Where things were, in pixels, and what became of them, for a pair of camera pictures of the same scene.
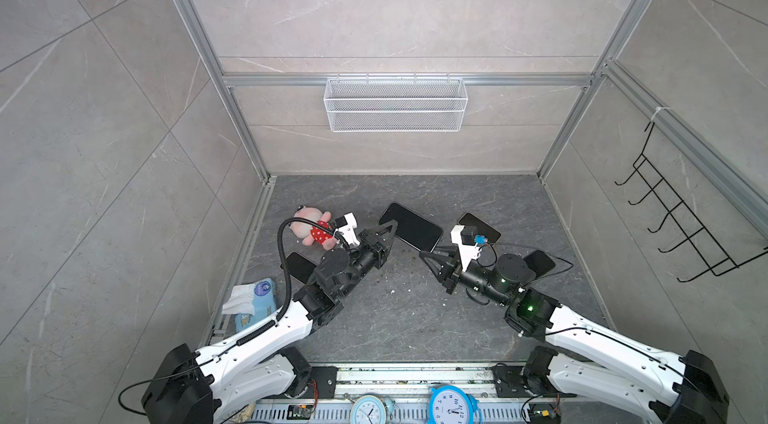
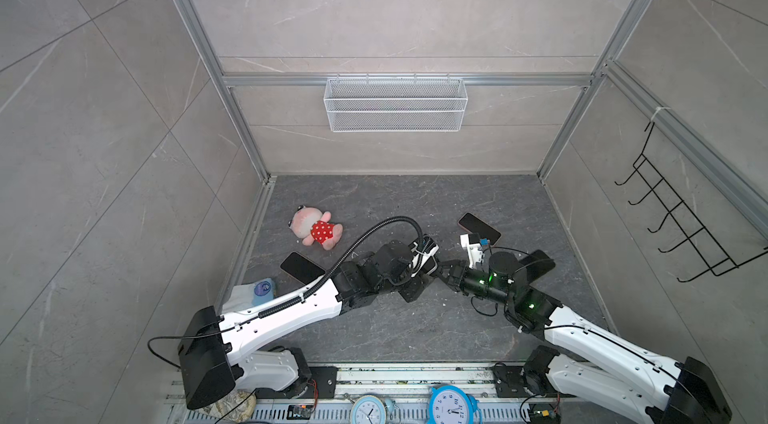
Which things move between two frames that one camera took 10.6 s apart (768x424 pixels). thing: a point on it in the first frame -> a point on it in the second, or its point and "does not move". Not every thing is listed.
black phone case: (539, 262) does not move
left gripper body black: (375, 252) -> (413, 287)
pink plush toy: (311, 233) does not move
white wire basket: (394, 105) does not move
